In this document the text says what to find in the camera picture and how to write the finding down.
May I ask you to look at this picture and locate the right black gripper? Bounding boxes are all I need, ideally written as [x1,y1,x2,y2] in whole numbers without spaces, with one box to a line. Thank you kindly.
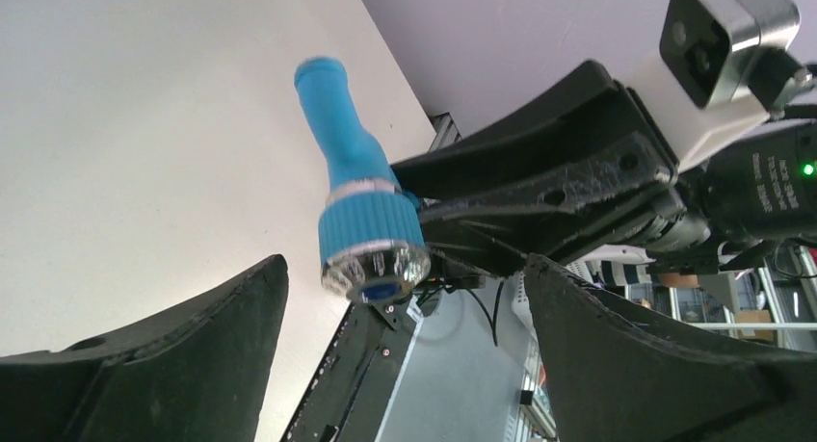
[392,60,711,276]

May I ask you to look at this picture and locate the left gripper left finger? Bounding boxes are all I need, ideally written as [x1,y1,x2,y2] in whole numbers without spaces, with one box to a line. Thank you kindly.
[1,255,289,441]

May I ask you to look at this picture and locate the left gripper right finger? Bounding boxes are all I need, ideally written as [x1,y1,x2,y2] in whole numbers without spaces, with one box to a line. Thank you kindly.
[524,254,816,441]

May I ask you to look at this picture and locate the blue plastic water faucet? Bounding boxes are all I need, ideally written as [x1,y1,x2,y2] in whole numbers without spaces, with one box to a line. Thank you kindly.
[294,57,431,303]

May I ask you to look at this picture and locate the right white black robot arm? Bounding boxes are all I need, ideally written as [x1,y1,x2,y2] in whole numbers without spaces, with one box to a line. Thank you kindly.
[393,60,816,276]

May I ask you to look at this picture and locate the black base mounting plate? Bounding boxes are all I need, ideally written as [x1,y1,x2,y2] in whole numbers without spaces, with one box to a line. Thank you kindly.
[281,299,422,442]

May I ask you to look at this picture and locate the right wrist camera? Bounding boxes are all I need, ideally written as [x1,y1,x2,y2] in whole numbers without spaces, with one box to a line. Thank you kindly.
[624,0,801,171]

